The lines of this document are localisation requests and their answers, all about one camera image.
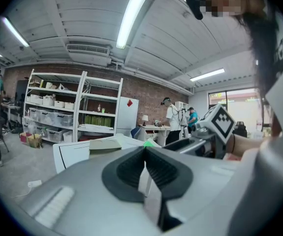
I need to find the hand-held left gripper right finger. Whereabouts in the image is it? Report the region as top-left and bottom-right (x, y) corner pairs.
(145, 147), (194, 202)

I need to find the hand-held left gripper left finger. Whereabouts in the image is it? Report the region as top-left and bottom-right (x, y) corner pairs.
(101, 147), (146, 204)

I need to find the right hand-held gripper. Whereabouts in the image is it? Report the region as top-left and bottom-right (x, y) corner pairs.
(164, 104), (237, 160)

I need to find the person's right forearm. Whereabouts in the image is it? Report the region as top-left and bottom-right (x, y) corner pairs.
(226, 133), (265, 157)

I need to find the white desk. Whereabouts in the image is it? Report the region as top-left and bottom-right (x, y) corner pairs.
(138, 124), (172, 146)

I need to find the blue chair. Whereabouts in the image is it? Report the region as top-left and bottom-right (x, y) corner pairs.
(130, 127), (141, 140)

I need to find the black suitcase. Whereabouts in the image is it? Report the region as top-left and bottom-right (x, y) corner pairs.
(234, 121), (248, 138)

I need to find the white refrigerator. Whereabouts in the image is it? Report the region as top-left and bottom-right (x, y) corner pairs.
(116, 96), (140, 137)

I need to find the row of green boxes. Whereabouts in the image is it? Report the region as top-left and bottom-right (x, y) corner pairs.
(84, 114), (113, 128)

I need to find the large window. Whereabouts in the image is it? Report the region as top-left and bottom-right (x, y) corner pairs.
(208, 88), (265, 134)

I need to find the white metal shelving rack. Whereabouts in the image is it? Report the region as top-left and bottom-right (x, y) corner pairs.
(76, 70), (124, 142)
(23, 69), (87, 144)

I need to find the clear plastic storage bin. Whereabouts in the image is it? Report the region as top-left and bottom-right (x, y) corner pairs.
(29, 108), (74, 127)

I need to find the white power strip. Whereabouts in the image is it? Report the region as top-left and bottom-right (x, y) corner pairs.
(28, 179), (43, 188)

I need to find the cardboard box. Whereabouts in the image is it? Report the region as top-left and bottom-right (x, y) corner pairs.
(27, 133), (43, 149)

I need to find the person's white printed shirt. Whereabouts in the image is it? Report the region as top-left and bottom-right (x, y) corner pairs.
(226, 0), (283, 236)

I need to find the red box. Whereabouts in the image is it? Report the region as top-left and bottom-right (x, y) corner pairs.
(19, 132), (32, 144)

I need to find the ceiling air conditioner unit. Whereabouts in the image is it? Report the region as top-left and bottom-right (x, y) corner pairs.
(66, 43), (112, 67)

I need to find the black head-worn camera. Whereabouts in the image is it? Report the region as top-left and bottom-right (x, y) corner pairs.
(182, 0), (204, 21)

